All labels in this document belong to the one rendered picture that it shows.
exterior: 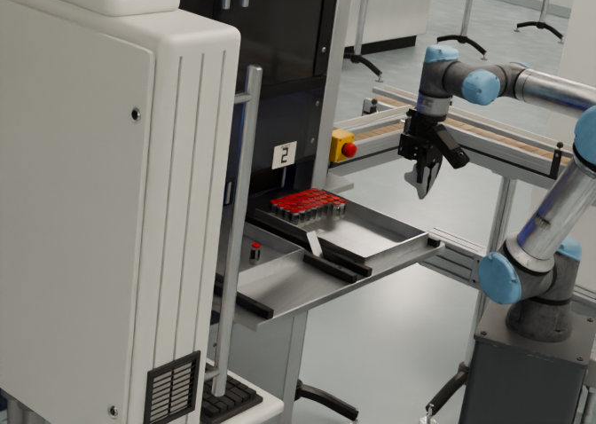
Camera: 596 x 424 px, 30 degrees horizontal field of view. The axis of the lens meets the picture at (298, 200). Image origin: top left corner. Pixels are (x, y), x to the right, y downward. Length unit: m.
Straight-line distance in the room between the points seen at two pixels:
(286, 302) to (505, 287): 0.47
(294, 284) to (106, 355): 0.72
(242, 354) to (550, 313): 0.85
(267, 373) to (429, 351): 1.17
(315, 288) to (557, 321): 0.57
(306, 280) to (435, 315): 2.01
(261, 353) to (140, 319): 1.31
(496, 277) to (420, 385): 1.53
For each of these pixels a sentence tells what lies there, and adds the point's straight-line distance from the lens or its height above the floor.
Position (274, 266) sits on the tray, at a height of 0.90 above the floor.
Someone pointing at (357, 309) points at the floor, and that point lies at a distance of 4.37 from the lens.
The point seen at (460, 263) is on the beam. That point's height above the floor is 0.50.
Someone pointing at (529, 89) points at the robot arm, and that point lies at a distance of 2.52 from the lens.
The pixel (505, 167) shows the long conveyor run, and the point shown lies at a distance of 3.48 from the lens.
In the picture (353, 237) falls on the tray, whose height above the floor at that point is 0.88.
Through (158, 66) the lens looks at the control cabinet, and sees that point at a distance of 1.61.
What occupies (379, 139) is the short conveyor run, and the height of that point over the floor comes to 0.93.
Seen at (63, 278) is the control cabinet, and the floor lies 1.11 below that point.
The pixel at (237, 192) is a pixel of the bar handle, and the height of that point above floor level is 1.27.
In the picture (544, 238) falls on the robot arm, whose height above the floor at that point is 1.08.
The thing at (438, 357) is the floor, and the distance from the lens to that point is 4.13.
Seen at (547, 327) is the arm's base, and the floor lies 0.82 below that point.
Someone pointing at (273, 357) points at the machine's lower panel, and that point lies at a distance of 3.09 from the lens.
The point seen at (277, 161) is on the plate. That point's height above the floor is 1.01.
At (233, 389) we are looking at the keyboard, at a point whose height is 0.83.
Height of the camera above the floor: 1.92
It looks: 21 degrees down
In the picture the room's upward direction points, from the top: 8 degrees clockwise
